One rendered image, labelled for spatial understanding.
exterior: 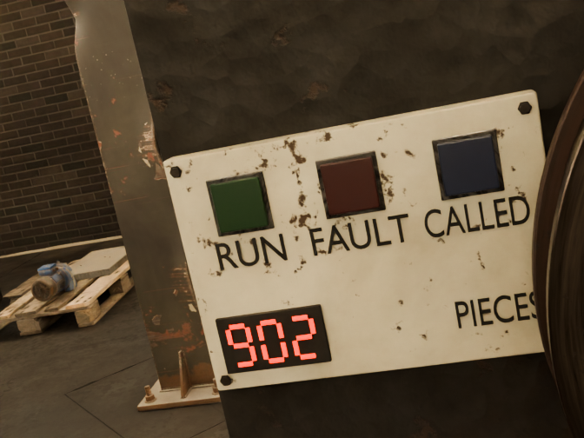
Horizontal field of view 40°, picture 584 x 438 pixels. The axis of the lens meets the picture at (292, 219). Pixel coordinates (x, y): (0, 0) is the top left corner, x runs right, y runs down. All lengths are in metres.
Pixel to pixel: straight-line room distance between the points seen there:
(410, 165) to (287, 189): 0.09
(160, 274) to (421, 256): 2.76
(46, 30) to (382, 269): 6.79
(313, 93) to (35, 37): 6.80
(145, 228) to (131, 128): 0.40
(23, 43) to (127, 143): 4.25
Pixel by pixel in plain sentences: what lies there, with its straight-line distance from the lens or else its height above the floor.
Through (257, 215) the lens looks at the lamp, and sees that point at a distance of 0.56.
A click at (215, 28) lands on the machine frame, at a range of 0.57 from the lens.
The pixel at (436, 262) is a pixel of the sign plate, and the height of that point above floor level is 1.14.
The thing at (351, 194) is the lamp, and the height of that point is 1.19.
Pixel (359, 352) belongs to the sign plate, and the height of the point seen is 1.08.
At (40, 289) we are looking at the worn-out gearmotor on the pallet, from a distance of 4.95.
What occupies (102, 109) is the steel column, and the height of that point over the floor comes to 1.22.
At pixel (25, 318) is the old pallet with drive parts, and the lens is 4.95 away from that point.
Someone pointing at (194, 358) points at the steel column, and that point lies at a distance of 3.37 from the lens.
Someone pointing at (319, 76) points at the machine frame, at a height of 1.28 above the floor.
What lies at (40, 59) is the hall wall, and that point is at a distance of 7.31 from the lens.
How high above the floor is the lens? 1.30
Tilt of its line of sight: 12 degrees down
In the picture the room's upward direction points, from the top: 12 degrees counter-clockwise
